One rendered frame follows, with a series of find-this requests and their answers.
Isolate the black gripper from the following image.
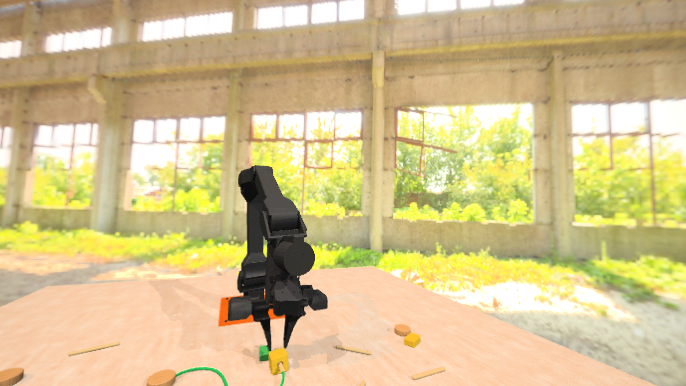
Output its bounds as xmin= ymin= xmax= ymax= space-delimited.
xmin=227 ymin=268 xmax=328 ymax=351

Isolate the small yellow block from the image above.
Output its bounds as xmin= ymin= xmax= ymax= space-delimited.
xmin=404 ymin=332 xmax=421 ymax=348

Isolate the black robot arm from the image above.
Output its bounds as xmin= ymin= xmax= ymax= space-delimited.
xmin=237 ymin=165 xmax=315 ymax=317

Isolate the yellow square block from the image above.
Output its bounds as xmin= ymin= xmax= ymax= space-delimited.
xmin=268 ymin=347 xmax=289 ymax=376

